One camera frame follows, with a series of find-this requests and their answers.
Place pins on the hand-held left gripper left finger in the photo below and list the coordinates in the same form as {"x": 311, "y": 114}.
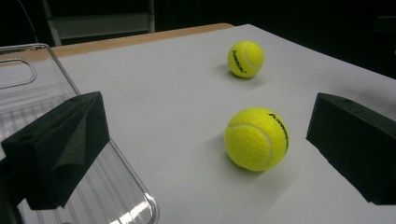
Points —
{"x": 59, "y": 146}

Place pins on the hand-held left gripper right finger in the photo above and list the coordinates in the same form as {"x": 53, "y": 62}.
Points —
{"x": 358, "y": 146}

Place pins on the clear plastic tray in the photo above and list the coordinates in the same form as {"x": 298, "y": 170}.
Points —
{"x": 31, "y": 84}

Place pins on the yellow tennis ball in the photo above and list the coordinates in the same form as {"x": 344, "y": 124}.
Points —
{"x": 255, "y": 140}
{"x": 246, "y": 59}

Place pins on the white table mat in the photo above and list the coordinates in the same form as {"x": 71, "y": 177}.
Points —
{"x": 174, "y": 109}

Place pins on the wooden table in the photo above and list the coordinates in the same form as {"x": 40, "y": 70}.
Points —
{"x": 140, "y": 39}

